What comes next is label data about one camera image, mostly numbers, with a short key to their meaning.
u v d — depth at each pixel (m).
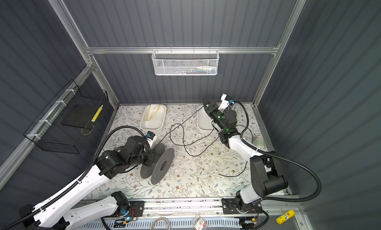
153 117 1.05
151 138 0.64
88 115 0.75
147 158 0.63
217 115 0.71
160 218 0.71
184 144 0.96
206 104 0.77
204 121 1.04
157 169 0.74
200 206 0.76
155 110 1.19
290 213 0.71
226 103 0.74
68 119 0.72
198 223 0.68
